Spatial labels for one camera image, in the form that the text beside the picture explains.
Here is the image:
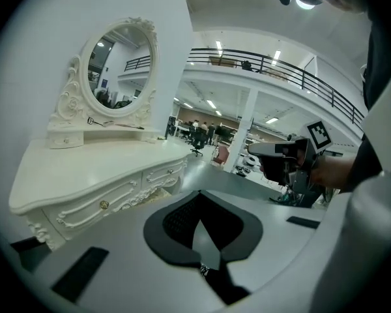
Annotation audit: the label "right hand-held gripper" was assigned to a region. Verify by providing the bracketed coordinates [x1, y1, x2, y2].
[247, 119, 333, 207]

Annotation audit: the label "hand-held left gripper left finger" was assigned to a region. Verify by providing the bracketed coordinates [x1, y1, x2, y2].
[8, 189, 231, 313]

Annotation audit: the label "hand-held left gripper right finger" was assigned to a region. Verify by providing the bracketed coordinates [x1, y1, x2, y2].
[198, 189, 330, 313]

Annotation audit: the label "cushioned floral stool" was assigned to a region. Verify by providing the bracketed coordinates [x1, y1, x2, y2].
[142, 187, 176, 205]

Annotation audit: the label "white ornate dressing table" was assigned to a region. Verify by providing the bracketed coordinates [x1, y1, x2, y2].
[8, 17, 190, 251]

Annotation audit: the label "person's right forearm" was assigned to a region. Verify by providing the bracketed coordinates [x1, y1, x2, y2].
[311, 155, 361, 195]

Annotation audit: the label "person's right hand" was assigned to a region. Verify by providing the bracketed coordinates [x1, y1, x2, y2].
[259, 156, 288, 186]

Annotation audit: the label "red chair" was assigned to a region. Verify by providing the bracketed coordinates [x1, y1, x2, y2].
[210, 144, 231, 170]

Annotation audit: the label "black office chair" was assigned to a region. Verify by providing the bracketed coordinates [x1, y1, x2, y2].
[190, 130, 207, 158]

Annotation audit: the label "black mezzanine railing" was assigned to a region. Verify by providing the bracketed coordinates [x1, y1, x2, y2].
[186, 46, 366, 127]

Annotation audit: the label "ceiling strip lights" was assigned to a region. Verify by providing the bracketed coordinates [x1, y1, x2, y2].
[179, 39, 283, 125]

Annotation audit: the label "black eyelash curler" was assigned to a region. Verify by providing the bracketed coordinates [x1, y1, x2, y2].
[87, 116, 108, 128]

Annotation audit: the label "person's black shirt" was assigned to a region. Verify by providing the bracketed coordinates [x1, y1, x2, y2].
[348, 0, 391, 192]

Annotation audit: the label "oval white-framed mirror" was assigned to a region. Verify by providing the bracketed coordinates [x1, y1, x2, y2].
[79, 17, 160, 119]

